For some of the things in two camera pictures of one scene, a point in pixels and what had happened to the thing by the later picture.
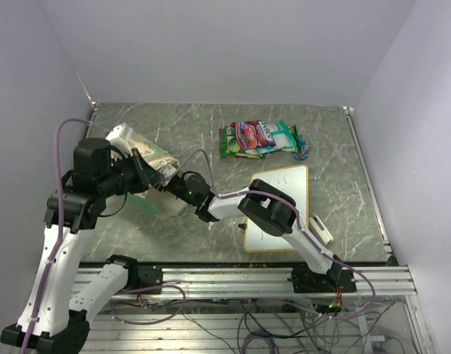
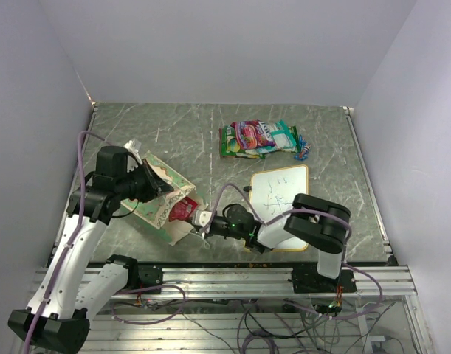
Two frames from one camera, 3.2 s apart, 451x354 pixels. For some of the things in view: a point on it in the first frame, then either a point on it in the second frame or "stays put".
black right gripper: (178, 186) → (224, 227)
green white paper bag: (124, 139) → (156, 211)
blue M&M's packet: (304, 148) stays put
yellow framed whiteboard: (292, 182) stays put
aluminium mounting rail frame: (317, 309) stays put
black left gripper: (147, 176) stays put
